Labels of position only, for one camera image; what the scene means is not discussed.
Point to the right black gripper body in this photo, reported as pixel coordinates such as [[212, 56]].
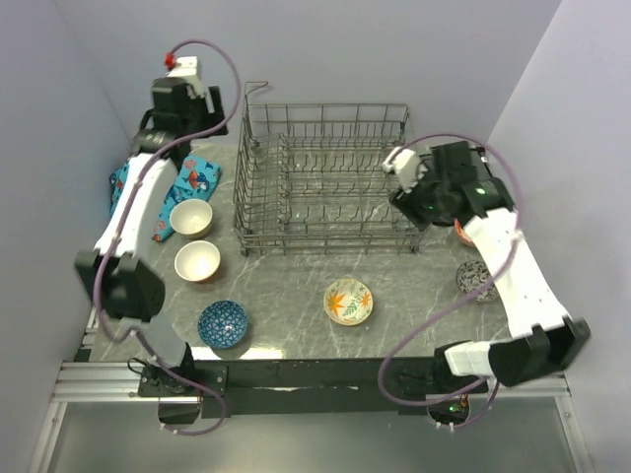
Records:
[[426, 198]]

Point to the blue triangle pattern bowl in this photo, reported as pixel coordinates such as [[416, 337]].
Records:
[[222, 324]]

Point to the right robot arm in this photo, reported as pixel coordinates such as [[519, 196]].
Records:
[[544, 338]]

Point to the red floral bowl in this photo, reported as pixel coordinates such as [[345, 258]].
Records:
[[462, 235]]

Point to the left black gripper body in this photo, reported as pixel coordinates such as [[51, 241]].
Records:
[[197, 117]]

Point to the white bowl far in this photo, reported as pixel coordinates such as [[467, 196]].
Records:
[[192, 218]]

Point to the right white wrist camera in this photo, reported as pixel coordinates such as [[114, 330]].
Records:
[[406, 165]]

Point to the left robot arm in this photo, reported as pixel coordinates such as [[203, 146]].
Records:
[[127, 295]]

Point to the orange flower pattern bowl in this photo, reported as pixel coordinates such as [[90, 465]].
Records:
[[348, 302]]

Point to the white bowl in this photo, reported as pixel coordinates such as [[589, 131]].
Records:
[[192, 218], [197, 261]]

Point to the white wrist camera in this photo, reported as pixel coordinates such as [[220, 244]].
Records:
[[187, 68], [406, 165]]

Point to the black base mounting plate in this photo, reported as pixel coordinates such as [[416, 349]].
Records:
[[260, 387]]

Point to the grey wire dish rack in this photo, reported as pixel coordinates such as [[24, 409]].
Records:
[[309, 177]]

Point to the white bowl near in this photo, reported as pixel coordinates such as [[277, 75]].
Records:
[[197, 261]]

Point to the black leaf pattern bowl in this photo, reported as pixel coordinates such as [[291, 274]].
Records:
[[472, 274]]

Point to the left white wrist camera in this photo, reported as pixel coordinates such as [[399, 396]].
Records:
[[187, 68]]

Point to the blue shark print cloth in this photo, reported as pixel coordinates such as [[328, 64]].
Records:
[[197, 179]]

